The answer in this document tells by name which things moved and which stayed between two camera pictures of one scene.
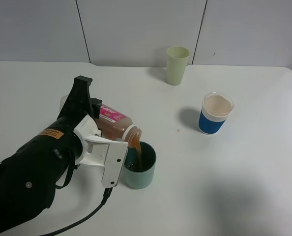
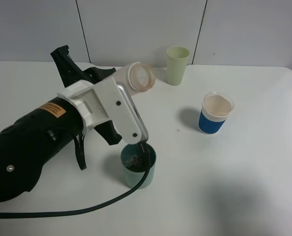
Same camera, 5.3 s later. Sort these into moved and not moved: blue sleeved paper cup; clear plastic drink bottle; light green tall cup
Moved: clear plastic drink bottle
Not moved: blue sleeved paper cup; light green tall cup
